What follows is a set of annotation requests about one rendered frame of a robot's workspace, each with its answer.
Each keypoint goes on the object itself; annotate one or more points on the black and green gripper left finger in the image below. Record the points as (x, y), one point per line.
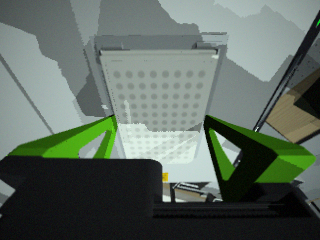
(67, 144)

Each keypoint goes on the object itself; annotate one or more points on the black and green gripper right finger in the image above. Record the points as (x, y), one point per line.
(266, 159)

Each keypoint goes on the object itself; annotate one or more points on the white well pcr plate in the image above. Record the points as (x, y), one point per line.
(159, 99)

